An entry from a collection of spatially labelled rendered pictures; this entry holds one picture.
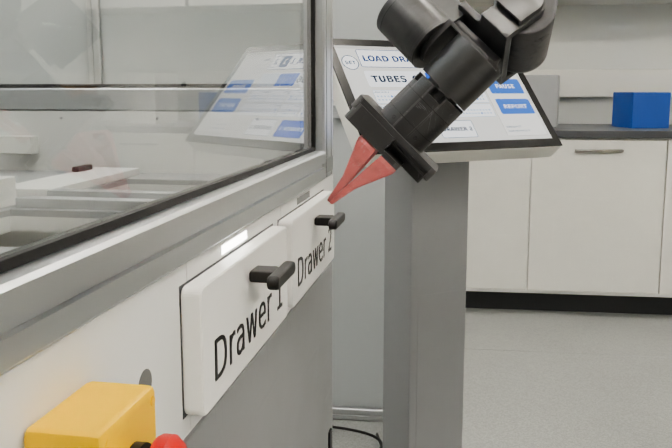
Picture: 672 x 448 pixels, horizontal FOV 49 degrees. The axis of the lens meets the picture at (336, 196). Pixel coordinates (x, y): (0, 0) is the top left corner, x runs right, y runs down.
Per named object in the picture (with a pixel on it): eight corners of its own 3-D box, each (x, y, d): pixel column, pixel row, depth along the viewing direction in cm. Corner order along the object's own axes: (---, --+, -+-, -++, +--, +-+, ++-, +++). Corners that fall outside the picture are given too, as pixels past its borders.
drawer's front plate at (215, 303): (287, 315, 90) (287, 225, 88) (204, 419, 61) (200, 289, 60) (273, 314, 90) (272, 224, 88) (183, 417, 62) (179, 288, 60)
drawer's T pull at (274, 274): (296, 272, 77) (296, 259, 77) (278, 291, 70) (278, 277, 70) (262, 271, 78) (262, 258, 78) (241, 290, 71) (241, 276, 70)
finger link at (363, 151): (320, 181, 78) (383, 117, 76) (367, 230, 78) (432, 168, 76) (306, 188, 71) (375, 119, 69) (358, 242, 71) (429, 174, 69)
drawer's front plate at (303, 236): (334, 257, 120) (334, 190, 119) (292, 309, 92) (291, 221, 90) (323, 257, 121) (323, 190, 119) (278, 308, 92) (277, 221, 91)
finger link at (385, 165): (304, 164, 78) (367, 101, 76) (351, 213, 78) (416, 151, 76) (289, 170, 71) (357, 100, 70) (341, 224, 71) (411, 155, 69)
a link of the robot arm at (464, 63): (501, 55, 67) (514, 75, 72) (451, 8, 69) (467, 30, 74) (444, 110, 68) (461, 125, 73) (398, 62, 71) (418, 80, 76)
